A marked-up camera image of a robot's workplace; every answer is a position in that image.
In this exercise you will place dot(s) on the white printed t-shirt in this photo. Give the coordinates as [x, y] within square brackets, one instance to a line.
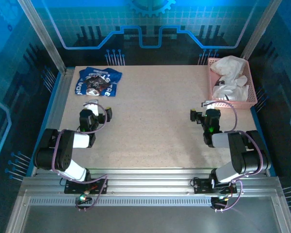
[230, 70]

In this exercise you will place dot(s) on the blue printed t-shirt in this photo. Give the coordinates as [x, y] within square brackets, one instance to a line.
[97, 81]

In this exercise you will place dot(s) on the pink plastic basket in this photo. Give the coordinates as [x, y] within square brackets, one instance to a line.
[251, 89]

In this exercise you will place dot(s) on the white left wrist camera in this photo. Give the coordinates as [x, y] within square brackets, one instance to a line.
[94, 110]

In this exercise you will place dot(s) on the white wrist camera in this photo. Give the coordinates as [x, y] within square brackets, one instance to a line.
[94, 110]
[209, 104]

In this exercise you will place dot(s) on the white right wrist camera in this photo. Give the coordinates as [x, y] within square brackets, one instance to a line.
[209, 104]

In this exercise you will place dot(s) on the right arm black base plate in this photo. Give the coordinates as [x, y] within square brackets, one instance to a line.
[202, 187]

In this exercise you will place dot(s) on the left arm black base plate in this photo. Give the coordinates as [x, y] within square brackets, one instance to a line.
[72, 188]

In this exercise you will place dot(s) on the aluminium profile frame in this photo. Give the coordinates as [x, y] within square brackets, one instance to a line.
[148, 182]

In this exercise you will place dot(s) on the aluminium frame post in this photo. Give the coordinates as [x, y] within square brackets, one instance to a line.
[40, 31]
[262, 29]

